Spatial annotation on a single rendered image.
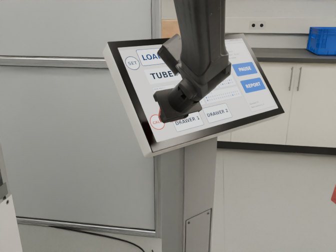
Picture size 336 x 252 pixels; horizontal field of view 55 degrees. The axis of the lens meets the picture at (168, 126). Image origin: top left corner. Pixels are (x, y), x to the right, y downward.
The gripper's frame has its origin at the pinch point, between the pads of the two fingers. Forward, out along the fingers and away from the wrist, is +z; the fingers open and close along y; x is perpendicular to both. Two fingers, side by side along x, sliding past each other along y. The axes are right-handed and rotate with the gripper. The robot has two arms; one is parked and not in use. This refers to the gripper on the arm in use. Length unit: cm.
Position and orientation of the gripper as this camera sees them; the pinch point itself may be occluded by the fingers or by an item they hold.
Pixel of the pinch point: (161, 117)
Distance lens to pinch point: 77.2
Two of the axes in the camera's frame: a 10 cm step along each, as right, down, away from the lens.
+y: -8.1, 2.2, -5.5
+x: 3.8, 9.0, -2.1
